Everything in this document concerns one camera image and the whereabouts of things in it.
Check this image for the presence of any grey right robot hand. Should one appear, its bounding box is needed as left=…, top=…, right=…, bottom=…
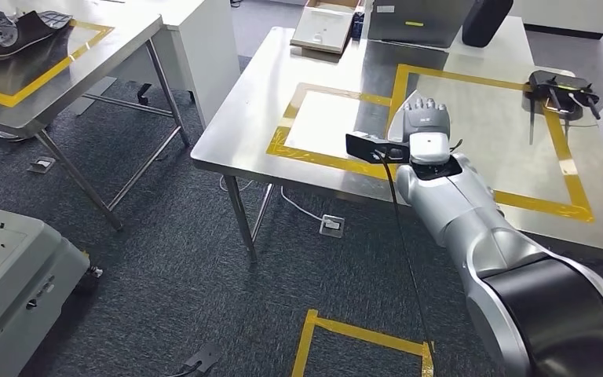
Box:
left=403, top=97, right=451, bottom=137

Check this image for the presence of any white curved plastic part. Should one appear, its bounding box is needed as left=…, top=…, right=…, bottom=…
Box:
left=386, top=89, right=417, bottom=144

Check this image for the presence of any stainless steel workbench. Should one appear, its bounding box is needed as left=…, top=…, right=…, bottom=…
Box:
left=190, top=15, right=603, bottom=266

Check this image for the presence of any black car trim part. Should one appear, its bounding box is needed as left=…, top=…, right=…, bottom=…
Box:
left=0, top=0, right=74, bottom=60

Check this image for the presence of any white wheeled workbench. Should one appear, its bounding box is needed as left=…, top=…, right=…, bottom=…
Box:
left=0, top=203, right=104, bottom=377

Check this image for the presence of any grey laptop computer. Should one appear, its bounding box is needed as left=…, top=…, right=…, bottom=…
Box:
left=366, top=0, right=477, bottom=49

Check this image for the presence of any black cylindrical speaker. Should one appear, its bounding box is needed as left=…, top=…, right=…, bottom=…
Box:
left=461, top=0, right=515, bottom=49

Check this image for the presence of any amber tape square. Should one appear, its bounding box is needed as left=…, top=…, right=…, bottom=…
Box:
left=265, top=82, right=393, bottom=181

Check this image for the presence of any black router with antennas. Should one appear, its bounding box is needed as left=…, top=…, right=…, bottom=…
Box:
left=528, top=70, right=601, bottom=145

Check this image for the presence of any white box in cardboard tray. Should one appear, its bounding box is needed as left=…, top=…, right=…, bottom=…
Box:
left=290, top=0, right=362, bottom=55

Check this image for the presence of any grey floor socket box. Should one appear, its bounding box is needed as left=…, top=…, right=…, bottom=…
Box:
left=320, top=214, right=345, bottom=240
left=27, top=156, right=57, bottom=175

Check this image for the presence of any large yellow tape square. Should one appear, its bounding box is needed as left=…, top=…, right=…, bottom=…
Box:
left=384, top=63, right=595, bottom=224

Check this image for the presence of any yellow floor tape marking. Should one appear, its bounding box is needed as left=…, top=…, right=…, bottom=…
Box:
left=291, top=309, right=435, bottom=377

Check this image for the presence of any stainless steel table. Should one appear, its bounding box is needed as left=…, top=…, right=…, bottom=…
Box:
left=0, top=0, right=191, bottom=232

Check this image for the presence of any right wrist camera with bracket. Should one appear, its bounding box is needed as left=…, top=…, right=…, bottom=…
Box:
left=345, top=131, right=411, bottom=166

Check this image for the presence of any black camera cable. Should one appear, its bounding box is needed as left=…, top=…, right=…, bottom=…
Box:
left=376, top=151, right=438, bottom=377

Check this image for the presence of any white power cable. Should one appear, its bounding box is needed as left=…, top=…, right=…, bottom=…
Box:
left=219, top=174, right=328, bottom=222

